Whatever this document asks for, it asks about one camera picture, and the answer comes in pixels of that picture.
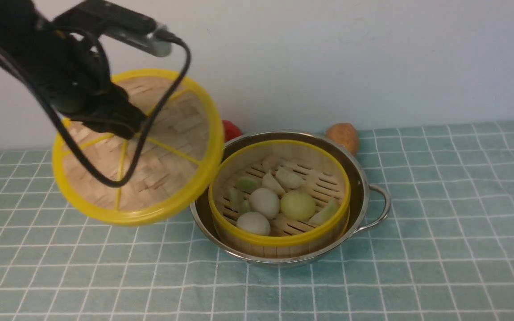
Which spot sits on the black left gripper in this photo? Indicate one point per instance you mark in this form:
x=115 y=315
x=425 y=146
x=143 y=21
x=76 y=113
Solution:
x=69 y=67

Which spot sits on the woven bamboo steamer lid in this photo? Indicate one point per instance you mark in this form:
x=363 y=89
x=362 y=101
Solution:
x=179 y=160

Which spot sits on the bamboo steamer basket yellow rim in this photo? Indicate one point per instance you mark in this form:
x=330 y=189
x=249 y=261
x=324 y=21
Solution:
x=325 y=178

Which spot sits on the red bell pepper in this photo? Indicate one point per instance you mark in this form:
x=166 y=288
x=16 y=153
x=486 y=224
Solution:
x=231 y=131

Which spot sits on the green-tinted dumpling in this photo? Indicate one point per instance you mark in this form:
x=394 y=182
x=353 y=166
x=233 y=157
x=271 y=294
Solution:
x=236 y=198

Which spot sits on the light green dumpling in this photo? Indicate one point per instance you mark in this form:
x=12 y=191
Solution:
x=247 y=184

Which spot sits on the pink-tinted dumpling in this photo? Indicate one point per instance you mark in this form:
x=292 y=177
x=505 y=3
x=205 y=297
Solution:
x=271 y=163

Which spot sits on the pale folded dumpling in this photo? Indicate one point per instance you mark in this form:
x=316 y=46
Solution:
x=269 y=182

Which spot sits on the white round bun centre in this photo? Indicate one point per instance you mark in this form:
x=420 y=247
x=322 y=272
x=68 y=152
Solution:
x=265 y=202

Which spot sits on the white round bun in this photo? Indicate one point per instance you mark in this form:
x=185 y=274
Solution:
x=254 y=223
x=265 y=202

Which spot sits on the white pleated dumpling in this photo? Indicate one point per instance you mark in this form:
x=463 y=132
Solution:
x=288 y=179

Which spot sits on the green round bun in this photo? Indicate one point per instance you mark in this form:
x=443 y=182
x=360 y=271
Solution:
x=298 y=205

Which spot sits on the brown potato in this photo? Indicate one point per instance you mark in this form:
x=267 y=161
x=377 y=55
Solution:
x=345 y=135

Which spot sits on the green dumpling wedge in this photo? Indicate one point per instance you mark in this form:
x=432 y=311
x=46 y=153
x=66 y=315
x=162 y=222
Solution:
x=325 y=214

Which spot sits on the green checkered tablecloth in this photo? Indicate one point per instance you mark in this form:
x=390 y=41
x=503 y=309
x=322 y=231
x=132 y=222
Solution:
x=445 y=252

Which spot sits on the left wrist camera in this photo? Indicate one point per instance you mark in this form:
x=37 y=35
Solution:
x=101 y=17

